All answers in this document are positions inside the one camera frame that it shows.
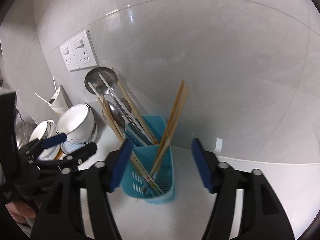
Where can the steel spoon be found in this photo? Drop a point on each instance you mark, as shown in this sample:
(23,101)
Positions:
(117,116)

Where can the wooden tray under bowls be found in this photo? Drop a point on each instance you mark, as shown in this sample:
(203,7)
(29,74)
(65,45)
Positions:
(59,155)

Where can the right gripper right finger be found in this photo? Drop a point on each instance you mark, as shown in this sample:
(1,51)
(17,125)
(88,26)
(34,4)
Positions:
(262,217)

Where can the blue striped plate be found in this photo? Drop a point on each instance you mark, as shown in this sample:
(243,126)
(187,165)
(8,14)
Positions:
(68,147)

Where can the stacked white bowls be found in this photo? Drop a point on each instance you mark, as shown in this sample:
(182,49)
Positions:
(44,130)

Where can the white toothpick holder cup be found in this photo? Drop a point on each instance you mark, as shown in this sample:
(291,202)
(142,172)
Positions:
(57,102)

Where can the white chopstick right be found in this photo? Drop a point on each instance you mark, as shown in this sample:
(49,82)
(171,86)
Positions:
(130,118)

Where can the steel kettle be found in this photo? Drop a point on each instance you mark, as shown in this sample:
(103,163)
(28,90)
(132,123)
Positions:
(23,130)

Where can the blue plastic utensil holder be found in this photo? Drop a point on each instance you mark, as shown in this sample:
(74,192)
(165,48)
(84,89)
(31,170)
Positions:
(132,183)

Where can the wooden chopstick leaning alone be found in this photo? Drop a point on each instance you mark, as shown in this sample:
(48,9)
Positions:
(172,119)

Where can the dark chopstick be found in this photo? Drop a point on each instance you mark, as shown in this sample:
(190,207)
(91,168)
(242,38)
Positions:
(159,157)

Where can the left white wall socket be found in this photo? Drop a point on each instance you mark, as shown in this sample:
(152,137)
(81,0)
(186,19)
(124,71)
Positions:
(68,57)

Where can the white chopstick left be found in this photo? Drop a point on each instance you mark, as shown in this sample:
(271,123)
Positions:
(128,131)

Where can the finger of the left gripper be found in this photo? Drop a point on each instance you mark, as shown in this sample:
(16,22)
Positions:
(53,139)
(72,160)

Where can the white wall socket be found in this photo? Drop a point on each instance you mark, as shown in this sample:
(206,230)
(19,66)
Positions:
(68,57)
(83,50)

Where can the steel ladle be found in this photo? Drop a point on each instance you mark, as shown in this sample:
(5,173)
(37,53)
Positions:
(94,78)

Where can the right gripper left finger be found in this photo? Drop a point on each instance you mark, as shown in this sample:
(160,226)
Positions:
(60,215)

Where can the left human hand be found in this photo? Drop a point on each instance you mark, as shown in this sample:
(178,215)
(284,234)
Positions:
(20,211)

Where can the right white wall socket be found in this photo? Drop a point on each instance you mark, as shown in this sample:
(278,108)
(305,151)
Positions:
(83,50)

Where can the white chopstick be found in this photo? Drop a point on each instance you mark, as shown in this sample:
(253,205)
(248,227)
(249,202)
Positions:
(128,131)
(130,118)

